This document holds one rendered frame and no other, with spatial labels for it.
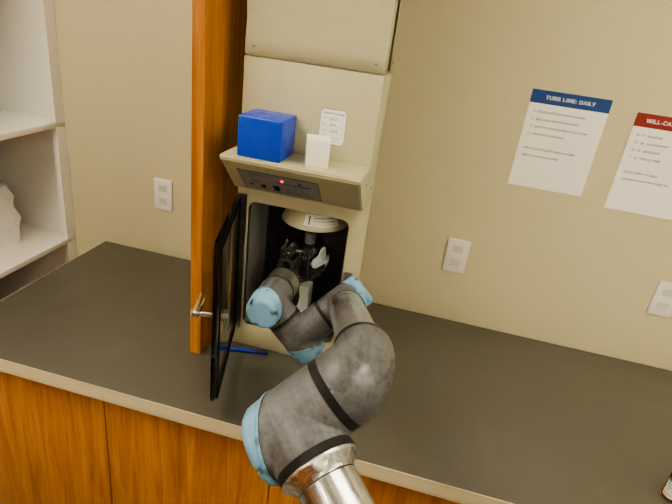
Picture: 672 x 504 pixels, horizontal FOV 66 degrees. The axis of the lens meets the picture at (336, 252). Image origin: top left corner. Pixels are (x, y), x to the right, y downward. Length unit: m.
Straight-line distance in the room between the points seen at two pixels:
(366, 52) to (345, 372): 0.71
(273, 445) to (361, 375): 0.15
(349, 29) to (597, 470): 1.13
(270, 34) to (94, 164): 1.05
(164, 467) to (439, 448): 0.71
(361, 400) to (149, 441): 0.85
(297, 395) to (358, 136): 0.65
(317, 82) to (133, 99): 0.88
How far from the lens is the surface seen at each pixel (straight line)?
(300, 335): 1.12
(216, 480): 1.47
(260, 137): 1.14
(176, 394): 1.36
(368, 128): 1.19
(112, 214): 2.11
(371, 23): 1.17
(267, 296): 1.08
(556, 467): 1.38
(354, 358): 0.73
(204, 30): 1.19
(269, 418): 0.75
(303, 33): 1.20
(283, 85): 1.22
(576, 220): 1.70
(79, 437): 1.62
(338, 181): 1.11
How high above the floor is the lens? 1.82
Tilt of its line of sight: 25 degrees down
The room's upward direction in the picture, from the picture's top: 8 degrees clockwise
